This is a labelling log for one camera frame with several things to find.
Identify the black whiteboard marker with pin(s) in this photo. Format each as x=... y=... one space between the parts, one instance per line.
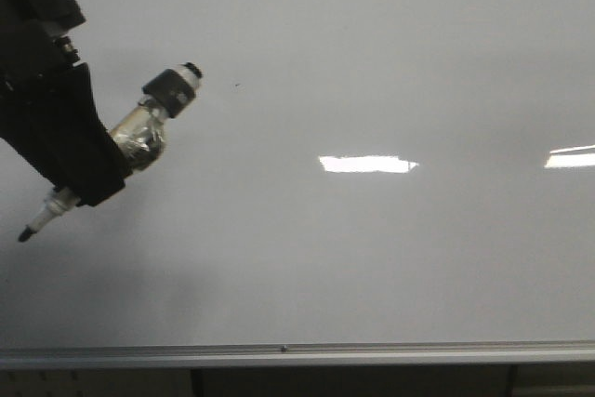
x=139 y=136

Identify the white whiteboard with aluminium frame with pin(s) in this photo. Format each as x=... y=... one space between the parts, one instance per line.
x=358 y=182

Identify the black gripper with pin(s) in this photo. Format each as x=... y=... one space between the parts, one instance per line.
x=48 y=112

